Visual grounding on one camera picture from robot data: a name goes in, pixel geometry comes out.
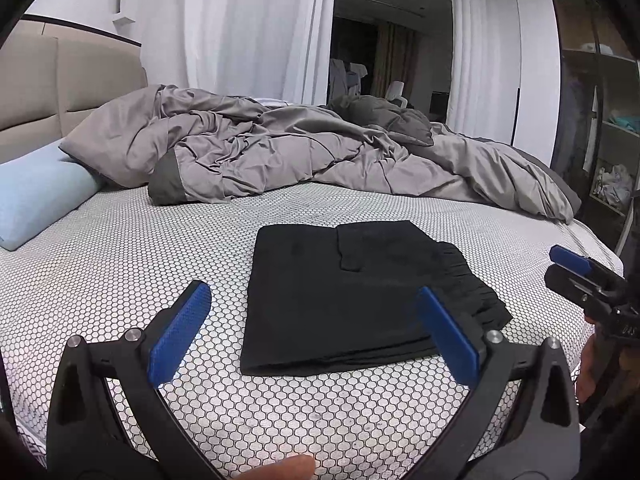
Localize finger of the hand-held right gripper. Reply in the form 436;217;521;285
549;245;594;276
545;265;609;307

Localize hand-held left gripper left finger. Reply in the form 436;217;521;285
46;280;221;480

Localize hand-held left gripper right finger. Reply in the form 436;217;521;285
416;286;581;480

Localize black pants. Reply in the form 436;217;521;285
239;220;513;377

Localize person's right hand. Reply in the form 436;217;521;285
576;340;599;404

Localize person's left hand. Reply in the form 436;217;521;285
239;454;317;480

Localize white cloth pile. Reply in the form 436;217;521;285
591;162;634;209

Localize bed with honeycomb sheet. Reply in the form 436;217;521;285
0;180;626;480

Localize glass door wardrobe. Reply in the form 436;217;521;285
550;0;640;261

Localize light blue pillow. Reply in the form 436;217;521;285
0;141;103;252

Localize grey duvet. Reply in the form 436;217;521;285
59;84;583;226

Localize narrow white curtain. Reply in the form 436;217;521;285
446;0;522;147

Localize beige curtain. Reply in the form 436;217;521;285
375;22;419;106

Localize grey clothes on rack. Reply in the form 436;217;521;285
329;58;369;103

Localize beige padded headboard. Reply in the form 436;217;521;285
0;19;148;147

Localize wide white curtain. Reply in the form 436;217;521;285
140;0;337;106

